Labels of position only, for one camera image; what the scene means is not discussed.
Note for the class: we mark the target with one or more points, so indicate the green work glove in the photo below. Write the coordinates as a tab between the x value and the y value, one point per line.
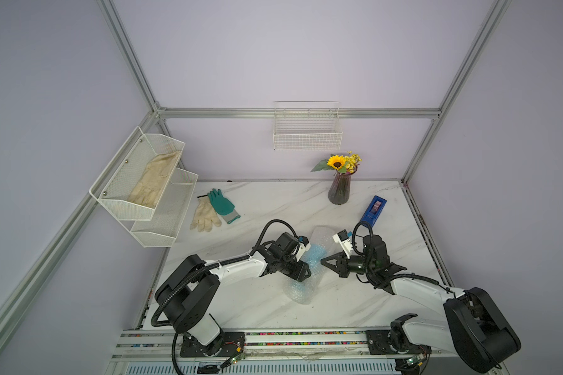
223	206

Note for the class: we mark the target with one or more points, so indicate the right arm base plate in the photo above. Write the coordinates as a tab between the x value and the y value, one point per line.
386	342

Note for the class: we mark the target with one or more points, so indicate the aluminium front rail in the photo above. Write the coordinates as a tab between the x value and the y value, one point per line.
279	351

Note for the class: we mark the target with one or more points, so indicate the beige work glove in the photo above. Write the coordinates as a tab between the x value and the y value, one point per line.
205	217

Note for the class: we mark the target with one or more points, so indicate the white wire wall basket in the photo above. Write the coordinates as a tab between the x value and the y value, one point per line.
307	126

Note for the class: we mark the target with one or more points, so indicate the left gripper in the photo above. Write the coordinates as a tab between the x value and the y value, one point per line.
299	273

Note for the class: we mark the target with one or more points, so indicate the sunflower bouquet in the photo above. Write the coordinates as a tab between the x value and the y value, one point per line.
342	164

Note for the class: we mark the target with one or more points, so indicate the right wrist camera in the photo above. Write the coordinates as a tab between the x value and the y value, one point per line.
344	239

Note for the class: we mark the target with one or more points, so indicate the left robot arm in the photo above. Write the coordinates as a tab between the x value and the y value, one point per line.
184	299

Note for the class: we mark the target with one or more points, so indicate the blue plastic wine glass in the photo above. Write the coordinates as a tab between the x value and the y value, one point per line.
303	290

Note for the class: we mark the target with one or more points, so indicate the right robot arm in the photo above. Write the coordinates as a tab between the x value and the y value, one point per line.
469	323

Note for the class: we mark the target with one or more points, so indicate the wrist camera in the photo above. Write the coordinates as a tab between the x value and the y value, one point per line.
303	246
344	239

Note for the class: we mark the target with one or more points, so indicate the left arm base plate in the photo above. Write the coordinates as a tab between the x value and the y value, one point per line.
226	344

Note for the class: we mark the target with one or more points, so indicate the clear bubble wrap sheet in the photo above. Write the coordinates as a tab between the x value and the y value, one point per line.
322	245

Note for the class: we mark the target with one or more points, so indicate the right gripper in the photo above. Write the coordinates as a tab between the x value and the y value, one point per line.
342	264

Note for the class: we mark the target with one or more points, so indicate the dark glass flower vase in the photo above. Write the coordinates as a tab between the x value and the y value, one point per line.
339	192

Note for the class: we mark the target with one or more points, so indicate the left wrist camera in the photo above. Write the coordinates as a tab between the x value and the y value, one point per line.
303	246

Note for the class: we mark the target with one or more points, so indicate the blue tape dispenser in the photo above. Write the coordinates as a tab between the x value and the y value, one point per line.
374	210

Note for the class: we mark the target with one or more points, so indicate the lower white mesh shelf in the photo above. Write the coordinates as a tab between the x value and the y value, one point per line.
162	230

